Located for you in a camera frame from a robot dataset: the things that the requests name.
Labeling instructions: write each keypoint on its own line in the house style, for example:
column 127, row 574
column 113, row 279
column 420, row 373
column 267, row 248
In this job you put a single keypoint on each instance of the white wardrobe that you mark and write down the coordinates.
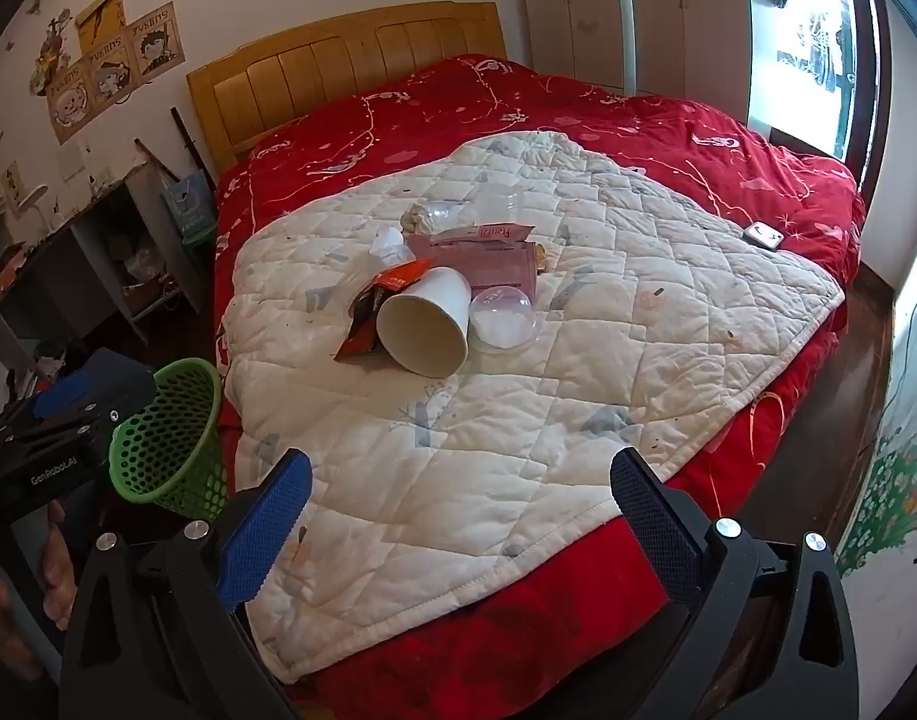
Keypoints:
column 616, row 7

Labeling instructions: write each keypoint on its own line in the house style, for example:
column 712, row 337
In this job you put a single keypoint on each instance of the green plastic stool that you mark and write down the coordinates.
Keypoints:
column 200, row 247

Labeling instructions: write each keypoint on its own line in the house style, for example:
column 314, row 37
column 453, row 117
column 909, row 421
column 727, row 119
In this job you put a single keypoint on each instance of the cream crumpled paper ball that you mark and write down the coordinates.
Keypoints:
column 415, row 221

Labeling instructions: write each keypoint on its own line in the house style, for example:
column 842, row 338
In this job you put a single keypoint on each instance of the blue paper bag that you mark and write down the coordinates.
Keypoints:
column 188, row 202

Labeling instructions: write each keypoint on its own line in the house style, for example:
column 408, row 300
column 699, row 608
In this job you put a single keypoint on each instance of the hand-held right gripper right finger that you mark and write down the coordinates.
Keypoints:
column 653, row 525

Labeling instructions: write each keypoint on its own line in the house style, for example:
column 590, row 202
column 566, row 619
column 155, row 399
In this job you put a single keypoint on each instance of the small white device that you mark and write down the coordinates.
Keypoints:
column 762, row 235

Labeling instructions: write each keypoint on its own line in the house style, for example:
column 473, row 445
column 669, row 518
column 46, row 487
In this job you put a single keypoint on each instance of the white desk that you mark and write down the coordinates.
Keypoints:
column 140, row 187

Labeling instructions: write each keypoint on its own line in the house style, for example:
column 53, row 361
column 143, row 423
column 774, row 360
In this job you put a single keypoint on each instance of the red long stick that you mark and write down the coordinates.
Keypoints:
column 155, row 157

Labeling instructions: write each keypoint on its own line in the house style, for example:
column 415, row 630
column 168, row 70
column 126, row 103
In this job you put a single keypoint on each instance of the pink package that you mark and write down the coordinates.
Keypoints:
column 496, row 266

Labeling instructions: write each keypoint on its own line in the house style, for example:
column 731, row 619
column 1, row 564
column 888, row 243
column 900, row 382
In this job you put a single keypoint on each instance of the dark long stick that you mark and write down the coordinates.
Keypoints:
column 192, row 142

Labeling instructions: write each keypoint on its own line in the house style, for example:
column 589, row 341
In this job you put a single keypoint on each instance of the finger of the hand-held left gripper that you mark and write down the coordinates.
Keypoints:
column 61, row 394

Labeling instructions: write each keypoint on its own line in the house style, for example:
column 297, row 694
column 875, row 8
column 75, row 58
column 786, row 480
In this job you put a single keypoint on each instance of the yellow wall poster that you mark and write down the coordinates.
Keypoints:
column 100, row 19

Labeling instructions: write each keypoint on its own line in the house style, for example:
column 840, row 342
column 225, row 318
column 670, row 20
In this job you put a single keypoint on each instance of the white quilted blanket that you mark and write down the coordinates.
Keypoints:
column 541, row 427

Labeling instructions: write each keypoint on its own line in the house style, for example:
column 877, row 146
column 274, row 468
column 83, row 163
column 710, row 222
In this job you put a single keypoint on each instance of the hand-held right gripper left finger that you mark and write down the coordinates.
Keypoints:
column 267, row 525

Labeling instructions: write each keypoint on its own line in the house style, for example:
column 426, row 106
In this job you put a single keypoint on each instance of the cartoon wall poster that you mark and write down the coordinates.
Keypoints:
column 70, row 106
column 158, row 41
column 113, row 75

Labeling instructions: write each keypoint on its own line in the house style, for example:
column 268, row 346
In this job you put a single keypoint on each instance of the window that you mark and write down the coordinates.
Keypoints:
column 803, row 37

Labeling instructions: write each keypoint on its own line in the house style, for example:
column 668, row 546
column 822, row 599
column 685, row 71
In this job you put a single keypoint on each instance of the wooden headboard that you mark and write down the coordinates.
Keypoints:
column 316, row 67

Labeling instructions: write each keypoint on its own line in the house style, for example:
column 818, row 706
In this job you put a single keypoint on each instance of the orange and black snack wrapper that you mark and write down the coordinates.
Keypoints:
column 361, row 315

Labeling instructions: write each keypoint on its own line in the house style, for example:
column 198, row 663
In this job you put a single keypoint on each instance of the white tissue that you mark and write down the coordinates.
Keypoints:
column 389, row 244

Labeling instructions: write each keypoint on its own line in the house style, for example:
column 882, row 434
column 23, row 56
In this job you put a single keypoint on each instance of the white paper cup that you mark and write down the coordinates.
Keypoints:
column 443, row 292

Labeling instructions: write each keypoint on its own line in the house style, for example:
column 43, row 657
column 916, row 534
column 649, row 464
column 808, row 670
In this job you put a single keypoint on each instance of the red printed bed cover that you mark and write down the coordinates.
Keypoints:
column 578, row 105

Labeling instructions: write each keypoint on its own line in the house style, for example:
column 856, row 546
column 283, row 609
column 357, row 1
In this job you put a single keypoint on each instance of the flower wall sticker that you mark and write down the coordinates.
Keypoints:
column 893, row 495

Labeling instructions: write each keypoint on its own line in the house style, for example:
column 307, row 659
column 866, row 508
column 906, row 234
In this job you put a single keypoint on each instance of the person's left hand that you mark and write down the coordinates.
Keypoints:
column 57, row 570

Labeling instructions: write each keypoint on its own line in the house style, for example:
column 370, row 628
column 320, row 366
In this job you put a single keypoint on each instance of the green plastic mesh basket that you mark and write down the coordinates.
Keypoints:
column 173, row 457

